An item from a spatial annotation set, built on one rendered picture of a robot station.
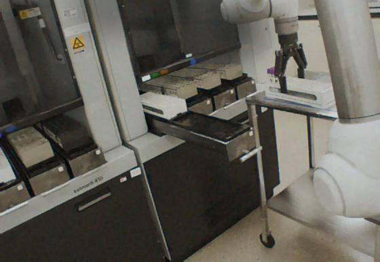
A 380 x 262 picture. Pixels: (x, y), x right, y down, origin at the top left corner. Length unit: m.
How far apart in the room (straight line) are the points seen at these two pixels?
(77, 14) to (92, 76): 0.24
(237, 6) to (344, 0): 0.55
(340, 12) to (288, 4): 0.58
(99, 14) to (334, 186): 1.03
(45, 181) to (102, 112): 0.35
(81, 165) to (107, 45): 0.47
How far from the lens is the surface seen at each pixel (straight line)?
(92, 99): 1.35
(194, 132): 1.21
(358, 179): 0.69
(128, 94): 1.41
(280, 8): 1.24
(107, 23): 1.36
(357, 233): 1.51
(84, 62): 1.32
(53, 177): 1.27
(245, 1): 1.15
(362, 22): 0.70
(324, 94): 1.22
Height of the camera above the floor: 1.28
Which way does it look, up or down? 21 degrees down
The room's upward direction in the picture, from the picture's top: 12 degrees counter-clockwise
